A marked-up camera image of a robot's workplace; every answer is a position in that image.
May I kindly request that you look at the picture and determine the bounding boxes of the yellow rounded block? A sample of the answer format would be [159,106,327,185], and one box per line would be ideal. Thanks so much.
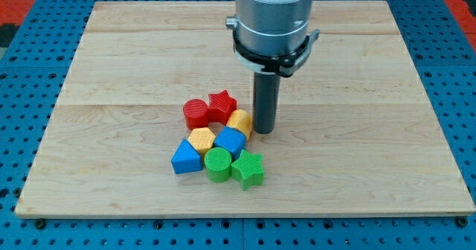
[226,109,253,141]

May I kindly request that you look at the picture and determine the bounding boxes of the red cylinder block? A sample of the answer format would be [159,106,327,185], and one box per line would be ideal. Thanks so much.
[182,99,209,130]

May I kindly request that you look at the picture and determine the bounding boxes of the black tool mount bracket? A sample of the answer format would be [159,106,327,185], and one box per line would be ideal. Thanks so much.
[225,17,320,77]

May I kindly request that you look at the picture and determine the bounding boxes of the yellow hexagon block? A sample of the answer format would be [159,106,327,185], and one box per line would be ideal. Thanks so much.
[187,127,216,157]

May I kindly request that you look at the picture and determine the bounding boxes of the green star block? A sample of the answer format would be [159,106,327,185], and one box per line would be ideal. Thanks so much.
[231,150,265,190]

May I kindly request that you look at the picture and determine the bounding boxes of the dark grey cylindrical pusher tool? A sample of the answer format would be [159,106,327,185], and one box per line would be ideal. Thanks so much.
[253,73,280,134]

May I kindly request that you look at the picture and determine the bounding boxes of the red star block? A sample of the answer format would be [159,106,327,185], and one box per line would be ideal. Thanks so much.
[207,90,237,125]

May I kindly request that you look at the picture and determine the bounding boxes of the green cylinder block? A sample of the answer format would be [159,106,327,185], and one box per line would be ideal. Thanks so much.
[205,147,232,183]

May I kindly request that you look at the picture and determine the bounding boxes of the blue cube block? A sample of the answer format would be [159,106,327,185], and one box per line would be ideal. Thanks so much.
[213,126,246,161]

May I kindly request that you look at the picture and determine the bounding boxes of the blue triangle block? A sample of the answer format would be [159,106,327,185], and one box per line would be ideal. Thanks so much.
[171,139,203,174]

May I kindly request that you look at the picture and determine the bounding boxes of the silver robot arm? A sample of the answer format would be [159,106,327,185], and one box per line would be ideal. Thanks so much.
[235,0,313,57]

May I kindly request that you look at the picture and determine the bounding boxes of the light wooden board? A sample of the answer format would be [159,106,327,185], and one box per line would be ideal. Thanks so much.
[15,1,475,219]

